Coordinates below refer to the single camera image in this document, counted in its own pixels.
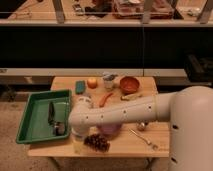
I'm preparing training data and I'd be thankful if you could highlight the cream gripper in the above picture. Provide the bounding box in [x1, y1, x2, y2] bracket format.
[72, 132, 85, 154]

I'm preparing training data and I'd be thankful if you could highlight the bunch of dark grapes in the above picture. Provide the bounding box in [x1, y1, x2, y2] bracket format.
[84, 134, 110, 152]

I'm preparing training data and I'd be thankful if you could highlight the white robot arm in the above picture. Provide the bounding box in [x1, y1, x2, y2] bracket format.
[68, 86, 213, 171]

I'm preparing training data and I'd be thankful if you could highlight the small metal cup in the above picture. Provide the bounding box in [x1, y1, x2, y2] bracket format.
[136, 122, 148, 131]

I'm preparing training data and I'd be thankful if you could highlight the small metal object in tray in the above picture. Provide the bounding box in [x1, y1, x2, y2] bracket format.
[53, 122, 65, 136]

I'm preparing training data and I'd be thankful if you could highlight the purple bowl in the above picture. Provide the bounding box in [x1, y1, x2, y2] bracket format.
[98, 124, 121, 135]

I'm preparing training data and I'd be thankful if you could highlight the black knife in tray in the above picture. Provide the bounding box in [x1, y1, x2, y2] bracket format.
[48, 102, 55, 125]

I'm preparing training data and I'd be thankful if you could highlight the green plastic tray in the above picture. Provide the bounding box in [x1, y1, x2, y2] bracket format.
[16, 90, 72, 144]

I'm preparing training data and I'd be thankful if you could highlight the grey rectangular block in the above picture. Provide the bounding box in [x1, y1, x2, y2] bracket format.
[83, 93, 91, 100]

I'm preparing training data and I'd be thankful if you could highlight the orange carrot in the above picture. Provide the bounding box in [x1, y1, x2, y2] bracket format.
[99, 93, 113, 107]

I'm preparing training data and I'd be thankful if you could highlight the teal rectangular sponge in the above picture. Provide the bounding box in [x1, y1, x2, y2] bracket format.
[75, 80, 86, 94]

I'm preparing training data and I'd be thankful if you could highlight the orange fruit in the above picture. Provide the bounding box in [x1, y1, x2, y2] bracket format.
[87, 77, 98, 89]

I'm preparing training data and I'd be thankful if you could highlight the wooden table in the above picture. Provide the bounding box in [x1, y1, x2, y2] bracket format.
[28, 77, 169, 158]

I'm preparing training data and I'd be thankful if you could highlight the yellow banana piece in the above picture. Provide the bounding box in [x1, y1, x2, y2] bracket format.
[121, 93, 142, 101]

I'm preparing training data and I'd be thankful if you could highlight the orange bowl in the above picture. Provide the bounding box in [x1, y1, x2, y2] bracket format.
[120, 76, 140, 94]

